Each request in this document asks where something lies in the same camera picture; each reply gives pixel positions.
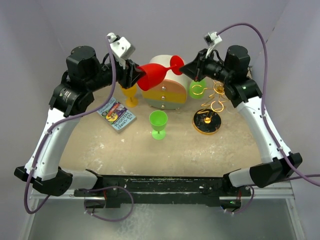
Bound green goblet front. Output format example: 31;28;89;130
188;79;206;99

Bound green goblet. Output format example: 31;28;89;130
149;110;168;140
188;79;206;99

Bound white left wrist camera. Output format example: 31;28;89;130
105;32;136;69

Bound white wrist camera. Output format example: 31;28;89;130
203;31;222;58
105;32;136;69

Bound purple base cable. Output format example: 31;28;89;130
83;184;136;222
223;184;256;216

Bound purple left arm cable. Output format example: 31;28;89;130
23;36;118;215

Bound gold wine glass rack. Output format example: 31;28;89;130
192;80;228;135

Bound blue treehouse paperback book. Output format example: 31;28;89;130
96;97;137;133

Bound green goblet near cabinet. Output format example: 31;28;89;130
149;110;168;140

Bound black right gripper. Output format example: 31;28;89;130
180;48;233;84

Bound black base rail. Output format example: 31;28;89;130
74;174;251;208

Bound red plastic goblet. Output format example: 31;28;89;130
137;55;185;91

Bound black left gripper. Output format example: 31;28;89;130
85;57;146;93

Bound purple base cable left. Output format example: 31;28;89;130
83;184;136;222

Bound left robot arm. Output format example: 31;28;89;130
14;44;143;196

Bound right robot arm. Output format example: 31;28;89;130
179;45;303;196

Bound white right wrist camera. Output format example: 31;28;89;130
203;31;222;58

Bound white round drawer cabinet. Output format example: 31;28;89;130
141;54;189;110

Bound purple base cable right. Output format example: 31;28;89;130
223;184;256;216

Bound yellow plastic goblet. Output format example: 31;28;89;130
120;85;139;108

